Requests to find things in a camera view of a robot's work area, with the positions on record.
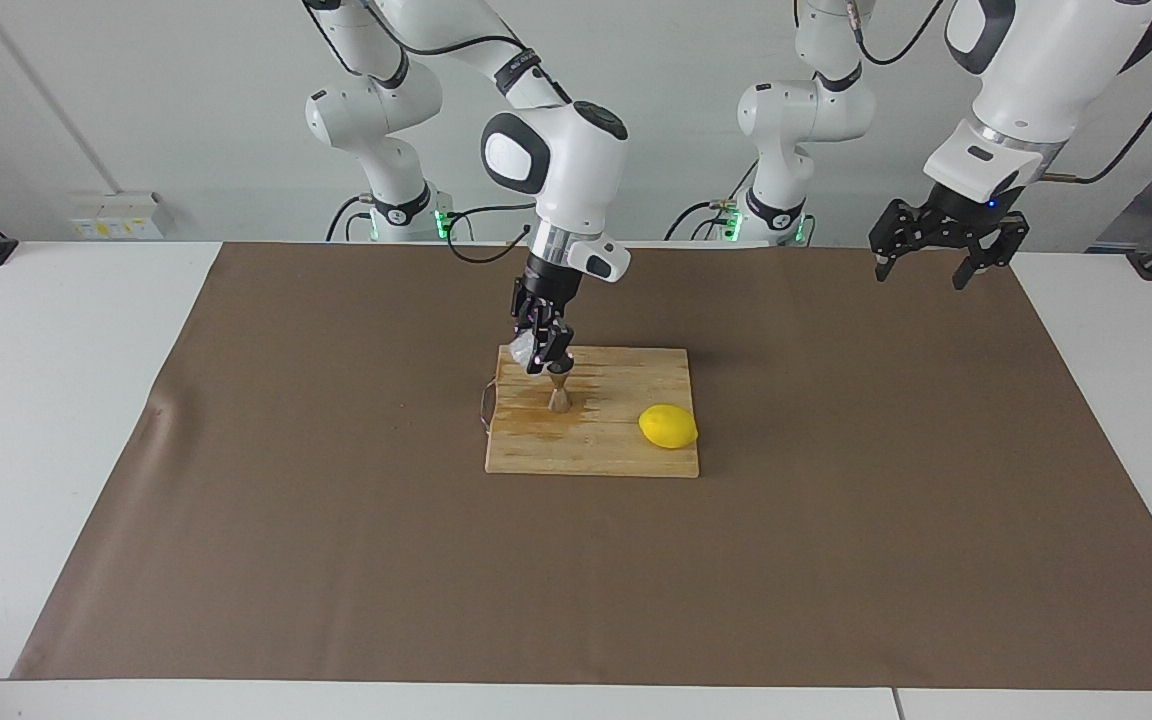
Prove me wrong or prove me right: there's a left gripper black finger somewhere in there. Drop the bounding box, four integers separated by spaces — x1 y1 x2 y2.
952 214 1030 292
868 198 923 284

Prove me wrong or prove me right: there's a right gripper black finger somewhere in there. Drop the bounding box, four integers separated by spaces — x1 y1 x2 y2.
546 318 577 375
511 282 550 374

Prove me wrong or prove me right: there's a clear glass cup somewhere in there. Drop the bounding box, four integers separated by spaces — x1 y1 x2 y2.
504 335 543 378

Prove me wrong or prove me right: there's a wooden cutting board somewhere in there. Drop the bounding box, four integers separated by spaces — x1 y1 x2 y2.
479 345 700 479

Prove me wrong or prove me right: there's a yellow lemon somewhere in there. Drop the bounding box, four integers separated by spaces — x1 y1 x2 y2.
638 403 699 450

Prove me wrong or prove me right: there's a brown paper table mat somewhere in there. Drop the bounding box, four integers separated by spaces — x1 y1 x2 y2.
11 240 1152 691

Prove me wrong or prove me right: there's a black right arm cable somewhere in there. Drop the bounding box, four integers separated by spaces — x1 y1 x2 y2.
444 204 538 265

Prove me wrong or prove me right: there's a black base cable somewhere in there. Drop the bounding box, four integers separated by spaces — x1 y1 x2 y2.
664 198 737 242
326 195 374 242

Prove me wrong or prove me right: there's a white wall socket strip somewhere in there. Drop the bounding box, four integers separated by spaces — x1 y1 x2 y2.
69 192 172 241

